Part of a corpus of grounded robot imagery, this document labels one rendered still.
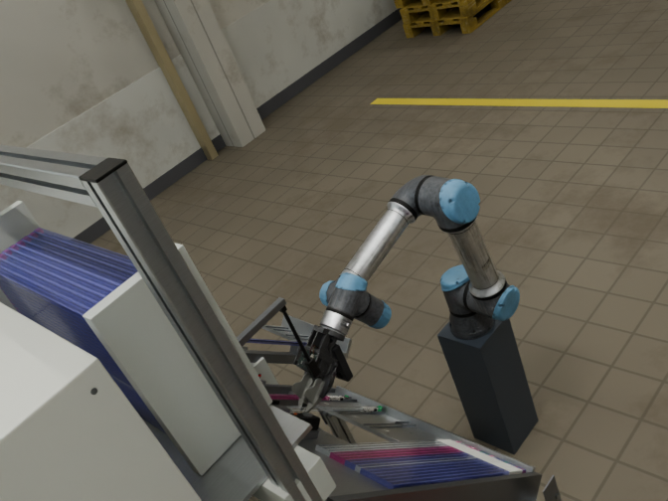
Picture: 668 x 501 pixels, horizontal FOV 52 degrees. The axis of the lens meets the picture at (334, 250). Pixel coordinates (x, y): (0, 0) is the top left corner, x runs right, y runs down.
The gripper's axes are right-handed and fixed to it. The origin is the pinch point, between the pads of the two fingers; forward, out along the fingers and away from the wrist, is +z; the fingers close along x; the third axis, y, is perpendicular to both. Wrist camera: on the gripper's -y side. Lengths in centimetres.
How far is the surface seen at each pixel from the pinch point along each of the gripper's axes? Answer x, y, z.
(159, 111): -407, -131, -164
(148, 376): 39, 74, 2
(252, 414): 53, 67, 1
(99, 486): 49, 81, 14
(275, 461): 53, 59, 5
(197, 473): 37, 57, 13
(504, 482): 49, -14, -3
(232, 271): -230, -136, -51
